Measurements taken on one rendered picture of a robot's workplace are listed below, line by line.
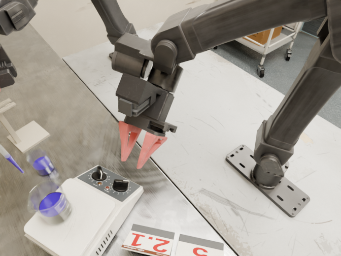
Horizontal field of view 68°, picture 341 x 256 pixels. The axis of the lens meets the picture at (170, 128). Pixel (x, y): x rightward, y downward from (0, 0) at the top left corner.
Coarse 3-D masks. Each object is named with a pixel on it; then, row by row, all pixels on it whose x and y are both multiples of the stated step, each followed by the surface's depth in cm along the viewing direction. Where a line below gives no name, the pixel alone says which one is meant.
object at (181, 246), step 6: (180, 246) 49; (186, 246) 49; (192, 246) 49; (180, 252) 47; (186, 252) 47; (192, 252) 47; (198, 252) 48; (204, 252) 48; (210, 252) 48; (216, 252) 48
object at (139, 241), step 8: (128, 240) 48; (136, 240) 49; (144, 240) 49; (152, 240) 49; (160, 240) 50; (168, 240) 50; (144, 248) 47; (152, 248) 47; (160, 248) 47; (168, 248) 48
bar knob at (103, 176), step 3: (99, 168) 55; (96, 171) 56; (99, 171) 54; (102, 171) 54; (93, 174) 55; (96, 174) 55; (99, 174) 53; (102, 174) 53; (105, 174) 56; (93, 177) 54; (96, 177) 54; (99, 177) 54; (102, 177) 54; (105, 177) 55; (99, 180) 54; (102, 180) 54
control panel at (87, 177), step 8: (96, 168) 58; (104, 168) 59; (80, 176) 54; (88, 176) 54; (112, 176) 56; (120, 176) 57; (96, 184) 52; (104, 184) 53; (112, 184) 54; (136, 184) 56; (104, 192) 51; (112, 192) 51; (120, 192) 52; (128, 192) 53; (120, 200) 50
